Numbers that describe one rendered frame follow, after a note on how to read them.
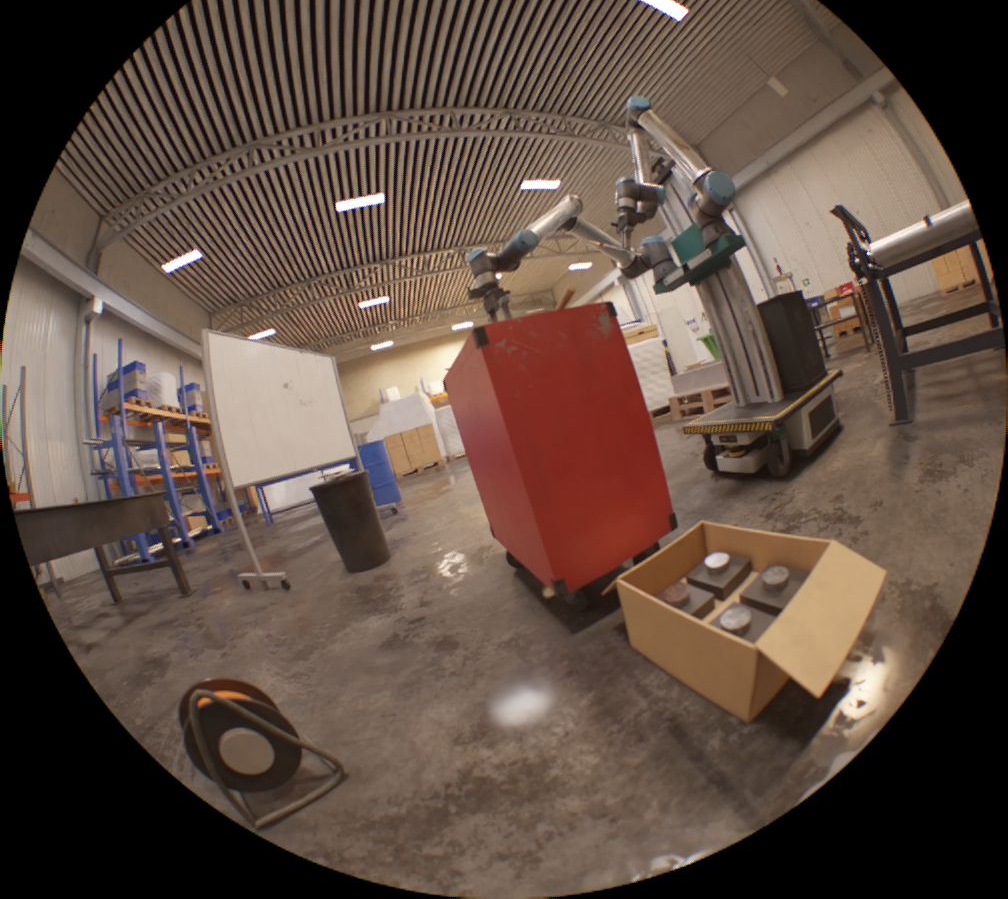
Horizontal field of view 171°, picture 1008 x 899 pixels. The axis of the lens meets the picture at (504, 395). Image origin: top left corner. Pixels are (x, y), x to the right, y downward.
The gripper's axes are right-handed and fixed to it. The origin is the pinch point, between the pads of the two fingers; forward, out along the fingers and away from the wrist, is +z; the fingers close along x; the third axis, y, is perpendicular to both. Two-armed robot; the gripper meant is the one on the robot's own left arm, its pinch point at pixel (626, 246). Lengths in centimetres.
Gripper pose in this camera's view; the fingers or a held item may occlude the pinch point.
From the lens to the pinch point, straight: 147.3
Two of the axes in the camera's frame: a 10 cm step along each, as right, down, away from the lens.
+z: -1.1, 9.9, 0.4
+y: -9.9, -1.1, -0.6
